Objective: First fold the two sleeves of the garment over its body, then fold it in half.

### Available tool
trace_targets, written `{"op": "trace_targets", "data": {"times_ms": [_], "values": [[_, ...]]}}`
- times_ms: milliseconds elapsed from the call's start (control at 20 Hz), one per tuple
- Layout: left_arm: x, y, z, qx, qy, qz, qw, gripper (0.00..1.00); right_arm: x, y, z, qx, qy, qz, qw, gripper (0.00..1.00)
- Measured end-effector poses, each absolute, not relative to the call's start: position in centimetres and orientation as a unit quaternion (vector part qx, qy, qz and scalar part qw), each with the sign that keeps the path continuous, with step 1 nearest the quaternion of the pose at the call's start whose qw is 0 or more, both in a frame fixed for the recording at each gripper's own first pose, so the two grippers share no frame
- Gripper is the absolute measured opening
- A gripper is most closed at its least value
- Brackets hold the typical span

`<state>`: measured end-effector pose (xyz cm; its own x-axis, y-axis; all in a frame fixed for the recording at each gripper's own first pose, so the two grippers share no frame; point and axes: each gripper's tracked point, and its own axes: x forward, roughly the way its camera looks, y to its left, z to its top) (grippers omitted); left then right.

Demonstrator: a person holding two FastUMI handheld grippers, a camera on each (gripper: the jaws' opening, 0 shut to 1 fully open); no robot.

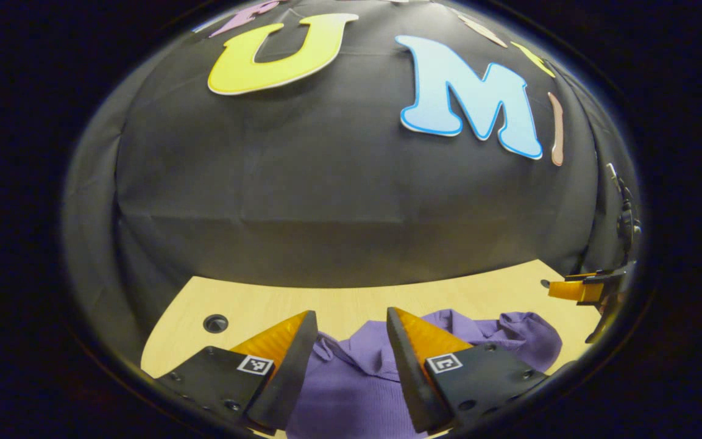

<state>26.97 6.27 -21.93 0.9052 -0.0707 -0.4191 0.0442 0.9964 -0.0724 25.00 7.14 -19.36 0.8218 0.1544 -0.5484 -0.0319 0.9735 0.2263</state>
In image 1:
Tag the black backdrop cloth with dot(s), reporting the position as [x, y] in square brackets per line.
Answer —
[326, 201]

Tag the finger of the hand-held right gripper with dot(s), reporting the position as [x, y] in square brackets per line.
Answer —
[573, 291]
[588, 275]

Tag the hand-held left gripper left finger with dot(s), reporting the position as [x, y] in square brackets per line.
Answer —
[290, 378]

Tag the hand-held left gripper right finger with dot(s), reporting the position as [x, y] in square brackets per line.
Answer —
[409, 372]

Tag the purple button-up garment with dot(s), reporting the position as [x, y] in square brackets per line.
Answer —
[357, 378]

